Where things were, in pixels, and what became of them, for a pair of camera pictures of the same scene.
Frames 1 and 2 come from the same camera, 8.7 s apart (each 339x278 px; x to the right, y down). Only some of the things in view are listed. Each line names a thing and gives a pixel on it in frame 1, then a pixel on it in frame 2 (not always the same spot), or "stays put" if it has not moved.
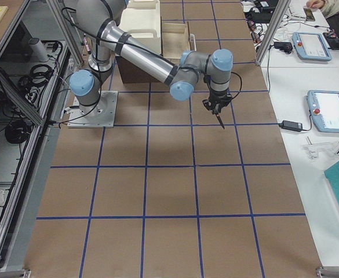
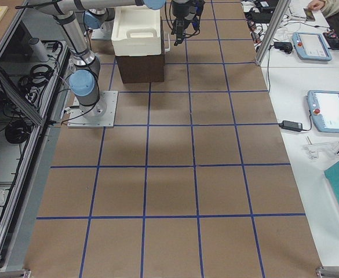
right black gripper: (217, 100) → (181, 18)
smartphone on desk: (309, 14) stays put
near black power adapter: (291, 125) stays put
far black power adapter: (285, 46) stays put
